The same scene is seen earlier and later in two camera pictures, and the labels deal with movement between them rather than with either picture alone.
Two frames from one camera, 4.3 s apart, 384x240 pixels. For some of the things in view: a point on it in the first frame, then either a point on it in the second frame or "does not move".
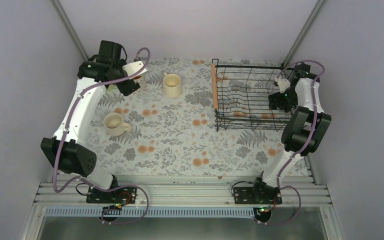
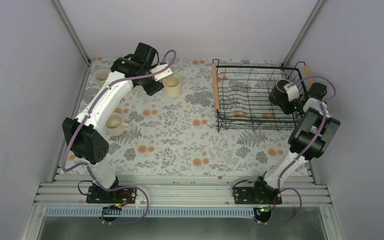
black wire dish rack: (240, 96) does not move
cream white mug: (171, 85) does not move
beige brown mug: (113, 123) does not move
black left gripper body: (128, 89) to (149, 89)
